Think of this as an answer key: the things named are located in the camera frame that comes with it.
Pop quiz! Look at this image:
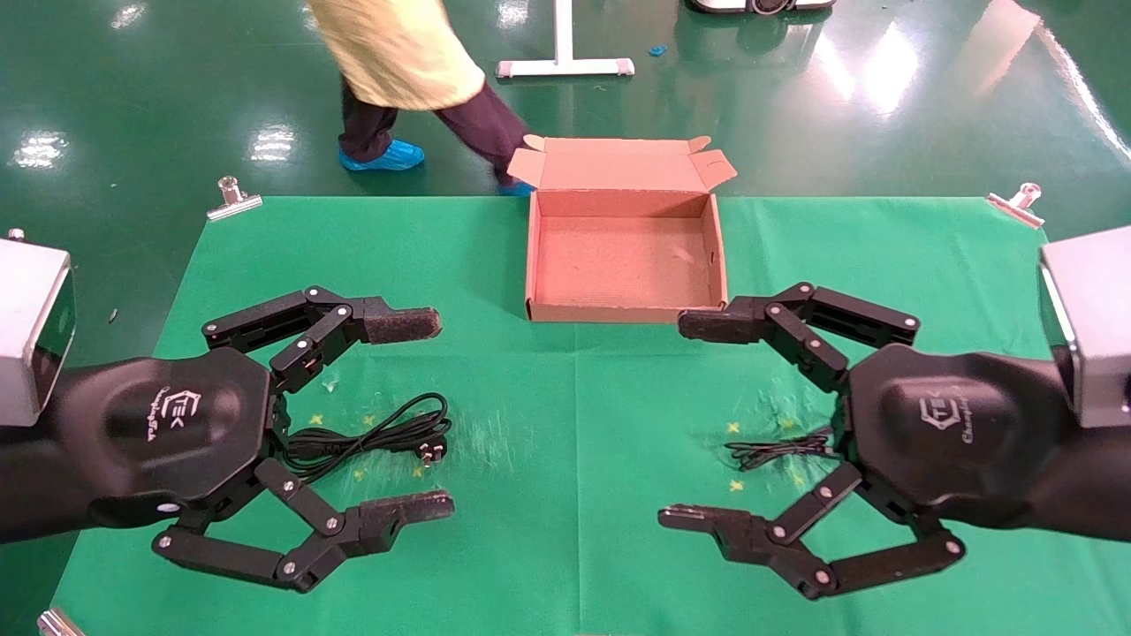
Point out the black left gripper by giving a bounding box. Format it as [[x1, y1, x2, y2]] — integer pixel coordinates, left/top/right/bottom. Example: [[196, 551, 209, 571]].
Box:
[[0, 346, 457, 594]]

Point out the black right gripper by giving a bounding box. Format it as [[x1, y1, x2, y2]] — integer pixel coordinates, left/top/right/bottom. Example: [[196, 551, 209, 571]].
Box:
[[657, 344, 1131, 602]]

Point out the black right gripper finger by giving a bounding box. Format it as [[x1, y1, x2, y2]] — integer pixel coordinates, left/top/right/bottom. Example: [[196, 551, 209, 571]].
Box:
[[677, 282, 921, 395]]

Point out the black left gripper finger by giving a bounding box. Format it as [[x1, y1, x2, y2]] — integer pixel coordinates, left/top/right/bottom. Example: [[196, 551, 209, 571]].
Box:
[[201, 285, 444, 395]]

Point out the black power cable with plug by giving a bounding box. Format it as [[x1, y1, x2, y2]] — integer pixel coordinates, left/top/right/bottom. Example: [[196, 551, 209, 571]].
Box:
[[283, 392, 454, 483]]

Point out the black wired mouse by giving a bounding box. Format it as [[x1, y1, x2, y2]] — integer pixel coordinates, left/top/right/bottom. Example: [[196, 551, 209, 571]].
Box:
[[725, 428, 840, 472]]

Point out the white and black robot base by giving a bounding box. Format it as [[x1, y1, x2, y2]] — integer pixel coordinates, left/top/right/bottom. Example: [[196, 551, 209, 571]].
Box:
[[685, 0, 836, 17]]

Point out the open brown cardboard box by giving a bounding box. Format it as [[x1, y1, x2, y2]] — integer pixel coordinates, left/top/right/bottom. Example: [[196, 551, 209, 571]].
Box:
[[506, 134, 739, 324]]

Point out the green table cloth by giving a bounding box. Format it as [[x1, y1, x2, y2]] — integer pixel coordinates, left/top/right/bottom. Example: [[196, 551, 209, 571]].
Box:
[[49, 194, 1131, 636]]

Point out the person in yellow coat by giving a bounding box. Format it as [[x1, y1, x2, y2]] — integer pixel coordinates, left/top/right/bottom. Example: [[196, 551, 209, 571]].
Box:
[[305, 0, 538, 197]]

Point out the white stand base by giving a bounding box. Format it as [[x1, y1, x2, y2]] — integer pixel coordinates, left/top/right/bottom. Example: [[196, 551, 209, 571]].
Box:
[[495, 0, 635, 79]]

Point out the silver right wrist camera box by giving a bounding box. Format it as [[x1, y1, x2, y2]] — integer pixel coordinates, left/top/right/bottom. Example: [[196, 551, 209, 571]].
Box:
[[1038, 225, 1131, 430]]

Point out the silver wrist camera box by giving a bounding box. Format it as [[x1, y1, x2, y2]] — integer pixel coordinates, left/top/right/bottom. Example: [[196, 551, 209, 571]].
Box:
[[1038, 225, 1131, 430], [0, 230, 77, 428]]

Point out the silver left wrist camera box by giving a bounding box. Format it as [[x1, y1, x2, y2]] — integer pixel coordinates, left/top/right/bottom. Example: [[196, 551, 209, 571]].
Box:
[[0, 230, 77, 428]]

